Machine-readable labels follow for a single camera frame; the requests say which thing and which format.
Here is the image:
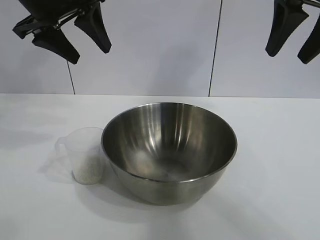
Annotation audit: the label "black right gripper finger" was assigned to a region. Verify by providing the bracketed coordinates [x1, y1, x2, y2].
[297, 27, 320, 65]
[265, 0, 310, 58]

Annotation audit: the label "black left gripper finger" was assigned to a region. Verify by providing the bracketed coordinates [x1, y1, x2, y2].
[74, 2, 113, 54]
[31, 29, 81, 65]

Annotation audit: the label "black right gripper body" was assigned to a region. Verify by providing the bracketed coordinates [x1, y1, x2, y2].
[291, 0, 320, 7]

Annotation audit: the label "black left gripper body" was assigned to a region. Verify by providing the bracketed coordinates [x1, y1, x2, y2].
[12, 0, 103, 40]

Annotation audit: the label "clear plastic measuring cup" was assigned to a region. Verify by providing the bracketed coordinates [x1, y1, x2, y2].
[55, 126, 105, 186]

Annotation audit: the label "white rice grains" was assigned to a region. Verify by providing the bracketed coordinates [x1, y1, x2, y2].
[71, 153, 103, 186]

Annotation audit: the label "stainless steel mixing bowl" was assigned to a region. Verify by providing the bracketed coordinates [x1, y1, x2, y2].
[100, 101, 238, 206]

